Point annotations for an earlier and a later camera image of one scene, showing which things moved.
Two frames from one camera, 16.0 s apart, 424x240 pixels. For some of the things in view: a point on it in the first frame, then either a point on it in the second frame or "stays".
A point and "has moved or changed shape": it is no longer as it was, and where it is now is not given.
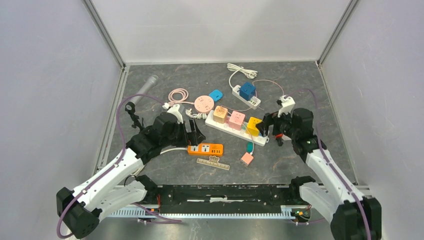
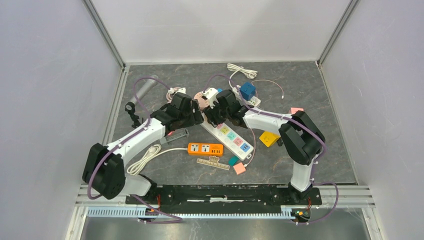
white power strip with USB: [253, 103] stays
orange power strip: [205, 149] stays
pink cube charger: [247, 158] to [239, 168]
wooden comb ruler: [213, 161] stays
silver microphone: [152, 80] stays
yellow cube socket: [252, 129] to [268, 138]
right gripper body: [282, 124] to [220, 115]
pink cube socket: [236, 120] has moved or changed shape
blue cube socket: [247, 91] stays
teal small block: [249, 147] to [233, 160]
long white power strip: [237, 126] has moved or changed shape
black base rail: [226, 199] stays
